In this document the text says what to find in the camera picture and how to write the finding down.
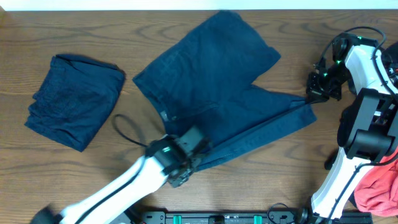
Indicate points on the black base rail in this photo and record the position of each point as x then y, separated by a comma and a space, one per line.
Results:
214, 218

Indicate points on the folded navy blue garment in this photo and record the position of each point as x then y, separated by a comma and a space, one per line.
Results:
75, 99

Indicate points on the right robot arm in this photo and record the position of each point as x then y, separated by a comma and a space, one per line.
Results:
367, 135

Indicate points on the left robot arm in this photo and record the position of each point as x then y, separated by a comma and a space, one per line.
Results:
171, 159

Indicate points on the red garment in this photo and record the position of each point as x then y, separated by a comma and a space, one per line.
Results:
377, 191

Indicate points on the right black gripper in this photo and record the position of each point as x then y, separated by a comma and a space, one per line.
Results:
318, 95

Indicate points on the navy blue denim shorts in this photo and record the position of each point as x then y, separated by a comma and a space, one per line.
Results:
207, 80

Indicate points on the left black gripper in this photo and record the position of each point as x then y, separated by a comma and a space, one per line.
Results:
193, 156

